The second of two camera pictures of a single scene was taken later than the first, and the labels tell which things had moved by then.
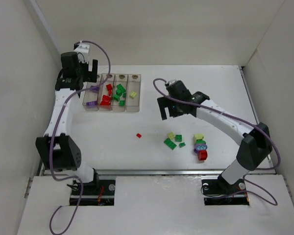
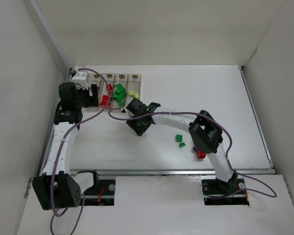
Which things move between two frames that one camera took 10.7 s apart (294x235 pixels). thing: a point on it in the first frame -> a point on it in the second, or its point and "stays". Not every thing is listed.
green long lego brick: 170,143 -> 120,96
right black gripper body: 170,105 -> 131,107
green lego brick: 120,89 stays
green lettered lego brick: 178,138 stays
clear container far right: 133,93 stays
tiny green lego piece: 181,145 stays
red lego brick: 106,100 stays
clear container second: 106,93 stays
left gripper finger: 92,76 -> 93,100
